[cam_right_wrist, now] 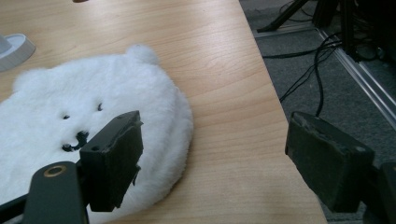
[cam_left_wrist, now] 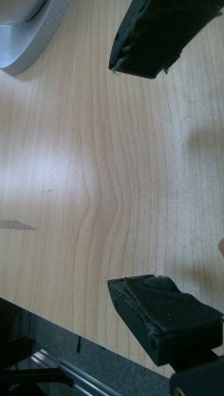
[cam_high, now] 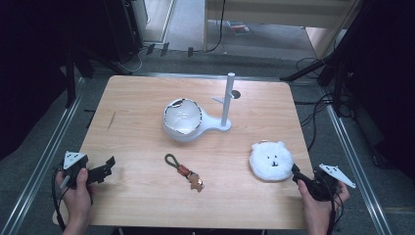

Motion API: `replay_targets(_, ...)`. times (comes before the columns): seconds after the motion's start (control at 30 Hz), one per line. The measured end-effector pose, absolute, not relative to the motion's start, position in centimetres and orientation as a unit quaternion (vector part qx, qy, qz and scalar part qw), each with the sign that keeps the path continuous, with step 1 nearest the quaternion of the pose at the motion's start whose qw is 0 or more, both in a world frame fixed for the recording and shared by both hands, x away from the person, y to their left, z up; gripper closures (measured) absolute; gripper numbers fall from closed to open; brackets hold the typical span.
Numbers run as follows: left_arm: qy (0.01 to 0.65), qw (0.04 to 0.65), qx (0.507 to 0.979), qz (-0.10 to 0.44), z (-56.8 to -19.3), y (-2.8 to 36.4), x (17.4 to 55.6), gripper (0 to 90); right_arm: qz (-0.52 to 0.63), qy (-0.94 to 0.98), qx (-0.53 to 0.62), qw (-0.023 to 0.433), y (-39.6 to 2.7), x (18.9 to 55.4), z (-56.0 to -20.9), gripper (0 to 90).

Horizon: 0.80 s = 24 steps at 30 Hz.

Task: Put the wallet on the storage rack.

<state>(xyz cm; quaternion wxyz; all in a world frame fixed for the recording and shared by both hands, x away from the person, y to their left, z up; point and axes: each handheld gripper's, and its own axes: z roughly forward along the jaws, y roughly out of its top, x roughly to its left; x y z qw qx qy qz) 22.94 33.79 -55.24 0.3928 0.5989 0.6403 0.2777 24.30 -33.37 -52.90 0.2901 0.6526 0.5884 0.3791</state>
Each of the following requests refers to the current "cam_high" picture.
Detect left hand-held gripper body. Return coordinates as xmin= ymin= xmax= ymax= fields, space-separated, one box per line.
xmin=61 ymin=150 xmax=90 ymax=189

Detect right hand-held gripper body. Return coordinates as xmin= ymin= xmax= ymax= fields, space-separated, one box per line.
xmin=309 ymin=163 xmax=357 ymax=203

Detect person's right hand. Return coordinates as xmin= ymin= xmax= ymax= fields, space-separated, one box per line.
xmin=297 ymin=179 xmax=351 ymax=229

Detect person's left hand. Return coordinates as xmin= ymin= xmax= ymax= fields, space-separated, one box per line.
xmin=55 ymin=167 xmax=95 ymax=227

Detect white fluffy bear pouch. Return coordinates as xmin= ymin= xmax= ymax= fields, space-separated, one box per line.
xmin=249 ymin=139 xmax=295 ymax=182

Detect white bowl stand with pole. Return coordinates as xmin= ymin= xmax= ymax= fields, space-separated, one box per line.
xmin=161 ymin=71 xmax=242 ymax=143

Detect black tripod stand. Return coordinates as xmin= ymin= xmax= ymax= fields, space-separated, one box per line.
xmin=279 ymin=48 xmax=348 ymax=118

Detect dark cabinet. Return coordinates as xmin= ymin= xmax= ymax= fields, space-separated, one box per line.
xmin=103 ymin=0 xmax=149 ymax=65

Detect red booklet on floor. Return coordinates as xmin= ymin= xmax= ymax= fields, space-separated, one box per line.
xmin=227 ymin=21 xmax=252 ymax=36

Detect light wooden cabinet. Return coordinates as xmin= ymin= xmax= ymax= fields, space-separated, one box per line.
xmin=203 ymin=0 xmax=363 ymax=61

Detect metal floor rail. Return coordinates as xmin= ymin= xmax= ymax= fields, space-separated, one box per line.
xmin=321 ymin=87 xmax=394 ymax=235
xmin=0 ymin=77 xmax=86 ymax=235

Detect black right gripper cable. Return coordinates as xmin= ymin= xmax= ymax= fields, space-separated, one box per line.
xmin=326 ymin=190 xmax=345 ymax=235

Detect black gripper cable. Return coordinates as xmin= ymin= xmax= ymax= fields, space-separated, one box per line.
xmin=326 ymin=190 xmax=345 ymax=235
xmin=51 ymin=166 xmax=68 ymax=232

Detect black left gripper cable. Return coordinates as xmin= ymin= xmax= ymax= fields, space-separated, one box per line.
xmin=51 ymin=166 xmax=68 ymax=232

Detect black floor cables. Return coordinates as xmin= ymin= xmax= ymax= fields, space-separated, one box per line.
xmin=293 ymin=57 xmax=344 ymax=153

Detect green loop keychain with charm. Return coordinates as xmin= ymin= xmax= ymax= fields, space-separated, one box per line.
xmin=163 ymin=153 xmax=206 ymax=193

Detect black metal stand post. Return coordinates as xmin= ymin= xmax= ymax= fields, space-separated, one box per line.
xmin=64 ymin=45 xmax=78 ymax=110

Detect white floor cable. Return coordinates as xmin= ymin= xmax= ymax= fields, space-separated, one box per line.
xmin=116 ymin=45 xmax=147 ymax=74

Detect black hanging cable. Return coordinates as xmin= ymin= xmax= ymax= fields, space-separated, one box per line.
xmin=205 ymin=0 xmax=227 ymax=54

